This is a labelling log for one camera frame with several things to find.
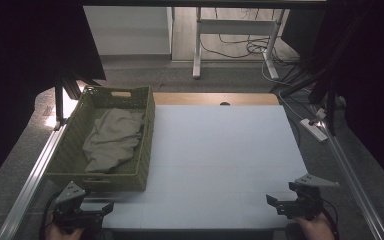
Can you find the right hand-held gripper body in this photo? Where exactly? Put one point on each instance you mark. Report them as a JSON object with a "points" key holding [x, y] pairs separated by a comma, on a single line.
{"points": [[305, 200]]}

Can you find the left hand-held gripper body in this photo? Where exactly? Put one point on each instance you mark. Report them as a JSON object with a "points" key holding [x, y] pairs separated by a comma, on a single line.
{"points": [[69, 209]]}

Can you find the green woven basket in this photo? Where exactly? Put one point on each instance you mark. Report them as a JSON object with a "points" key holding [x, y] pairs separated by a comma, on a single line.
{"points": [[70, 156]]}

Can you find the beige cloth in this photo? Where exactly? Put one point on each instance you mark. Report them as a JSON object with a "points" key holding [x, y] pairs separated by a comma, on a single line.
{"points": [[113, 140]]}

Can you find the person's left hand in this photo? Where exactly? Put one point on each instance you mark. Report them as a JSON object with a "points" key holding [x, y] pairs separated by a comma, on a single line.
{"points": [[60, 233]]}

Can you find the person's right hand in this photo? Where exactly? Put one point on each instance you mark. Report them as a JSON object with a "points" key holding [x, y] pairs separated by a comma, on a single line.
{"points": [[313, 229]]}

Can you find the white table mat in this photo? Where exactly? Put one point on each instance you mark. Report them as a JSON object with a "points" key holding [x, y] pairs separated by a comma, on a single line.
{"points": [[220, 156]]}

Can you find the white power strip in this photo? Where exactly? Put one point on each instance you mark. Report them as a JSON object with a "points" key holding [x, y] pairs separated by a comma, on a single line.
{"points": [[313, 129]]}

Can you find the black metal stand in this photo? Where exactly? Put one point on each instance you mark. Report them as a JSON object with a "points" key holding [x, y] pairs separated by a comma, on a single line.
{"points": [[330, 100], [59, 103]]}

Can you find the dark round table grommet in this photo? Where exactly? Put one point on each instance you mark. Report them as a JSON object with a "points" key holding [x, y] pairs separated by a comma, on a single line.
{"points": [[225, 103]]}

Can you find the black curtain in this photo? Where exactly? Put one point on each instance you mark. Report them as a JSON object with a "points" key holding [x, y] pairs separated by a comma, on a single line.
{"points": [[30, 50], [373, 66]]}

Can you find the white cabinet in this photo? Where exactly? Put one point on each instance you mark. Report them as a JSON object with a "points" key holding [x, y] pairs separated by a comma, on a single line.
{"points": [[126, 30]]}

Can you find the aluminium rail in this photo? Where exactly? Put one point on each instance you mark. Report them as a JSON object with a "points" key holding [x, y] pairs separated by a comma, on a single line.
{"points": [[353, 180], [33, 180]]}

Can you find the white desk frame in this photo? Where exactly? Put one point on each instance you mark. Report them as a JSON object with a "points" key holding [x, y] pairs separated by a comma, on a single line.
{"points": [[236, 26]]}

